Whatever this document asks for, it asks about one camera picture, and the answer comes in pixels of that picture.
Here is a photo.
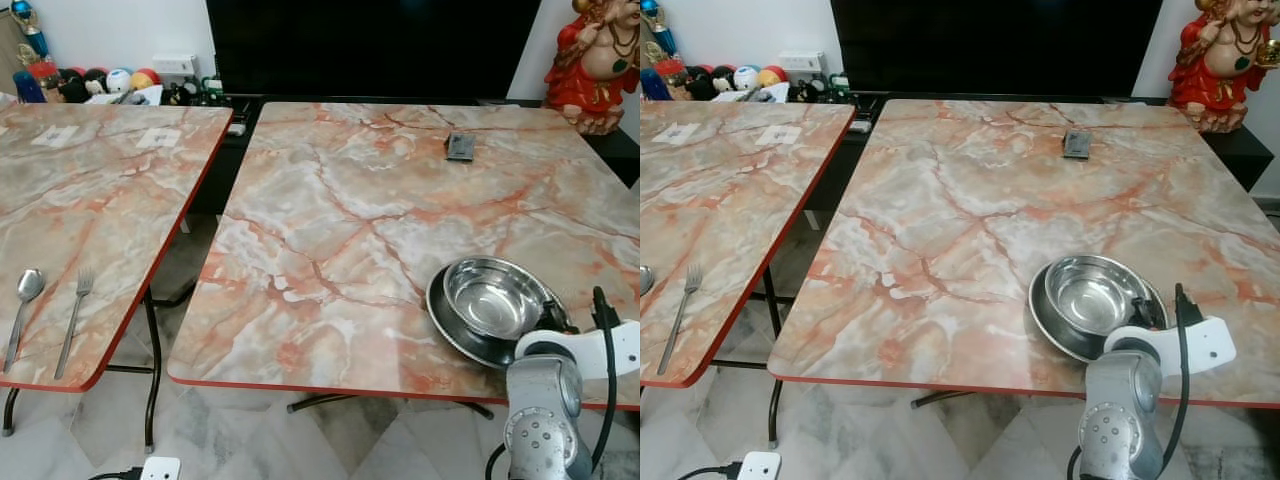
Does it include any stainless steel bowl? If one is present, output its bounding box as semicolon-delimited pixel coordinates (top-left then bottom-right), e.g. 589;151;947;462
443;258;553;342
1045;254;1156;336

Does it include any stainless steel plate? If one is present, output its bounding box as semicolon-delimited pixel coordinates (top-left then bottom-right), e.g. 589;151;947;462
1028;260;1169;363
425;262;561;370

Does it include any steel fork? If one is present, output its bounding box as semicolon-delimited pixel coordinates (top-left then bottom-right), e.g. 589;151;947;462
657;264;704;377
54;268;97;381

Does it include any red laughing Buddha statue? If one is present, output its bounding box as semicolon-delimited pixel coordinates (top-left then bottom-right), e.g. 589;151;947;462
1168;0;1280;134
545;0;641;136

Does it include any gold and blue trophy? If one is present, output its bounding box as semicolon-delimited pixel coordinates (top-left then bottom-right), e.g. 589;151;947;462
640;0;679;59
10;0;49;61

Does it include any black television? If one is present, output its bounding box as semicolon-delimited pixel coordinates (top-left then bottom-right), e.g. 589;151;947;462
205;0;546;101
830;0;1166;98

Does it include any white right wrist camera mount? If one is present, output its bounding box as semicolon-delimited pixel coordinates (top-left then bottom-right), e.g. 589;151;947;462
515;320;641;381
1105;316;1239;379

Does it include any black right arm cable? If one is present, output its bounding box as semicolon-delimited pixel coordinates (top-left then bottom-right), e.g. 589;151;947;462
1065;284;1201;480
485;286;623;480

